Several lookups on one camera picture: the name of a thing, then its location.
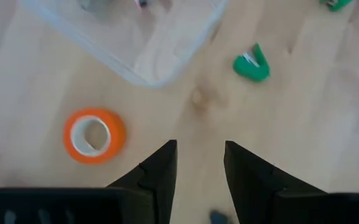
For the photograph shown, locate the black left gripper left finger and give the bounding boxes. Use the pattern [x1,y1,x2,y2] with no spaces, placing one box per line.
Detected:
[106,139,179,224]

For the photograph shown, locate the clear plastic container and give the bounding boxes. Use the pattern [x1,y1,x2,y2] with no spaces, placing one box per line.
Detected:
[20,0,230,90]

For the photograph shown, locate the orange tape roll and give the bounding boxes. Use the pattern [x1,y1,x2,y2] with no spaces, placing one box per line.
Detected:
[62,107,128,166]

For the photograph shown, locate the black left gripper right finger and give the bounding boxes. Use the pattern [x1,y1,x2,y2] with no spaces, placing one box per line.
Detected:
[223,139,328,224]

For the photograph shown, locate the green mini stapler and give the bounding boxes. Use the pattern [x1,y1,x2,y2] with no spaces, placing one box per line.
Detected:
[319,0,354,12]
[231,42,271,83]

